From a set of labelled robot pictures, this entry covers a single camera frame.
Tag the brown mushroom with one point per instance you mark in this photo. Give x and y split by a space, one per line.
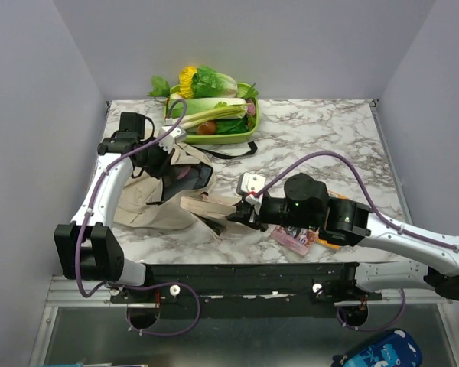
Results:
207 128

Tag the yellow corn flower vegetable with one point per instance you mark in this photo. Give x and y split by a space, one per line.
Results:
185 82

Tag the napa cabbage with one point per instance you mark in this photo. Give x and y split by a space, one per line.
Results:
194 112

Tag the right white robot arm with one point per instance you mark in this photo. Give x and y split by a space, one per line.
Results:
431 260

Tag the green leafy lettuce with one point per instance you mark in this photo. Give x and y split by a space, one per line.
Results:
208 83

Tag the green vegetable tray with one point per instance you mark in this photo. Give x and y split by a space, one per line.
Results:
221 120

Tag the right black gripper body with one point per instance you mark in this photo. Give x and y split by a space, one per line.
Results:
275 210

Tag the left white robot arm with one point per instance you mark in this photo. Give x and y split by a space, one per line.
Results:
87 247

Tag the blue pencil case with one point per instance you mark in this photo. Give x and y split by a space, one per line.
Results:
394 347

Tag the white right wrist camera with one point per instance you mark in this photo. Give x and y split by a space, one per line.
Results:
249 187

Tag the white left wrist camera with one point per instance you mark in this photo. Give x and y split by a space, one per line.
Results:
169 136

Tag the aluminium frame rail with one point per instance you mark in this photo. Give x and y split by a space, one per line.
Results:
64 293

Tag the orange yellow book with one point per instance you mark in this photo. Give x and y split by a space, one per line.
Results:
328 241

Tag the pink pencil case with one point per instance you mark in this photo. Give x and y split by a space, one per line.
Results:
183 171

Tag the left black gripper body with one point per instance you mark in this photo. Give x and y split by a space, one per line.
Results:
154 160

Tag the pink fairy book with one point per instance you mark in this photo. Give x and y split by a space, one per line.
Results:
294 242

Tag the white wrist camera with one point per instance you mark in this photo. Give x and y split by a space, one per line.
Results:
169 136
249 187

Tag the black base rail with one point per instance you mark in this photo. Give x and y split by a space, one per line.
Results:
175 291

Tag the beige canvas backpack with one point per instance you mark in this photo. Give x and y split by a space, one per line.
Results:
155 203

